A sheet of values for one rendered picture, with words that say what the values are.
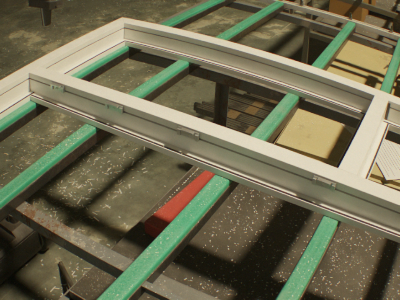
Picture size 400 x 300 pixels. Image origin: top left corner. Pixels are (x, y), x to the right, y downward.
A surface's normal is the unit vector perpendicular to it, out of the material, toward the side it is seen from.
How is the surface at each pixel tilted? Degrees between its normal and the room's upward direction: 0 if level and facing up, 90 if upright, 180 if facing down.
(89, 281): 0
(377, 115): 0
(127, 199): 0
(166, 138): 90
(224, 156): 90
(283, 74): 90
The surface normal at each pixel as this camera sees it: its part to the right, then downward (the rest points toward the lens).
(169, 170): 0.04, -0.83
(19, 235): 0.63, -0.36
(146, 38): -0.52, 0.47
